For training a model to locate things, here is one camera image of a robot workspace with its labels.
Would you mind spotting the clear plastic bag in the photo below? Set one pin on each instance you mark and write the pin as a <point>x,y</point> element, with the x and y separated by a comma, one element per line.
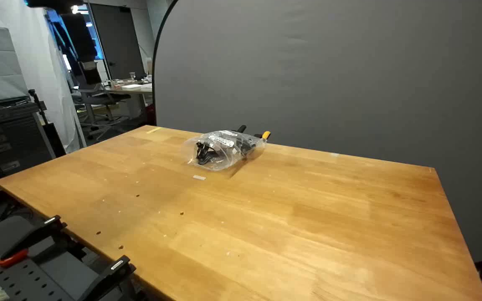
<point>217,161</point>

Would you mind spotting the yellow tipped clamp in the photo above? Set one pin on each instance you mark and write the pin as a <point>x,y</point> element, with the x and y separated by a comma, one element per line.
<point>264,134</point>

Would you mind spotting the gray fabric backdrop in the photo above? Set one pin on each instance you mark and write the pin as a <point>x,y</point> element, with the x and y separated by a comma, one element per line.
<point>334,72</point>

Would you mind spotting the background work table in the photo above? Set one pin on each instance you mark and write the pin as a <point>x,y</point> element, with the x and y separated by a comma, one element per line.
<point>132,87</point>

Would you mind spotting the blue glowing background panel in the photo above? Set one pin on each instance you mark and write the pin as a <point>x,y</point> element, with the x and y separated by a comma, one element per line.
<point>97,47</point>

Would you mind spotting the white curtain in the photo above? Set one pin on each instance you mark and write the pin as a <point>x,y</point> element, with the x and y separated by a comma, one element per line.
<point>40,67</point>

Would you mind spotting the black equipment rack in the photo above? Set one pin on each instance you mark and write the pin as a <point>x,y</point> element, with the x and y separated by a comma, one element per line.
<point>6,139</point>

